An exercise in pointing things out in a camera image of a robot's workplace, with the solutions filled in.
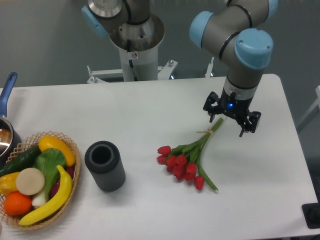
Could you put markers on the green bok choy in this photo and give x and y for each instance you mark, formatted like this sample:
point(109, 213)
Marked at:
point(47, 163)

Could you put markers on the white frame at right edge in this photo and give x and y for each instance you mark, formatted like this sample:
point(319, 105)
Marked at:
point(310, 113)

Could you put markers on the blue handled saucepan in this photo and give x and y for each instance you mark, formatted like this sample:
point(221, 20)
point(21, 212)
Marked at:
point(9, 138)

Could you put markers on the yellow bell pepper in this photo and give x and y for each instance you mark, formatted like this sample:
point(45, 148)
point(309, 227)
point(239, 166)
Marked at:
point(8, 183)

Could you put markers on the yellow banana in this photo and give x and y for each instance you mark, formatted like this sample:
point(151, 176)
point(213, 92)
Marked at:
point(54, 204)

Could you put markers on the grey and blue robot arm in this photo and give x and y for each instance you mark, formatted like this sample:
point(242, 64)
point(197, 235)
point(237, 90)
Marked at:
point(232, 36)

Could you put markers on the red tulip bouquet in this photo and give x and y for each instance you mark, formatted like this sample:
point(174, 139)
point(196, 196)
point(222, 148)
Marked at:
point(184, 161)

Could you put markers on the green cucumber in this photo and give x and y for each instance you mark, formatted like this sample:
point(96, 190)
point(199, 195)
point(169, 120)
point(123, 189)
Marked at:
point(22, 161)

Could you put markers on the black device at table edge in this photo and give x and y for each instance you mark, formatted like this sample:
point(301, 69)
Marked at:
point(311, 212)

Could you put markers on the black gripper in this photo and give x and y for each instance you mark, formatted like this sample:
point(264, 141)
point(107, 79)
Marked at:
point(235, 103)

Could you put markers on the beige round disc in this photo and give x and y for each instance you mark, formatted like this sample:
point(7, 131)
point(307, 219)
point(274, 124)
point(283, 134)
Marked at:
point(30, 181)

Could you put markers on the orange fruit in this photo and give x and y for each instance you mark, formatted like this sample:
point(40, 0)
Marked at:
point(17, 204)

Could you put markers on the dark grey ribbed vase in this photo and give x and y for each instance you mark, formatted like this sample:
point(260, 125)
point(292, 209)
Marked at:
point(104, 162)

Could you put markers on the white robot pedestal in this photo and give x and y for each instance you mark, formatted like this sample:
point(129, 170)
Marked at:
point(138, 50)

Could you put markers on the woven wicker basket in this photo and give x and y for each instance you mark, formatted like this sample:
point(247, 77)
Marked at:
point(26, 144)

